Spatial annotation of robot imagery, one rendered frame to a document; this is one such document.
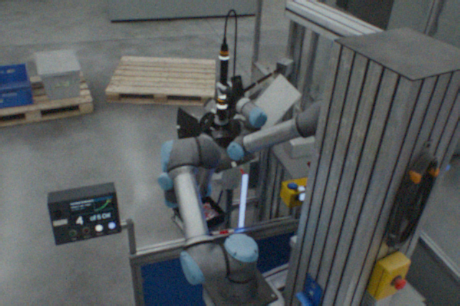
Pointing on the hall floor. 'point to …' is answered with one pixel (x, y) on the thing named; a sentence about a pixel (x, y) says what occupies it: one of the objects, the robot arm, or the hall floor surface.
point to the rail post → (136, 286)
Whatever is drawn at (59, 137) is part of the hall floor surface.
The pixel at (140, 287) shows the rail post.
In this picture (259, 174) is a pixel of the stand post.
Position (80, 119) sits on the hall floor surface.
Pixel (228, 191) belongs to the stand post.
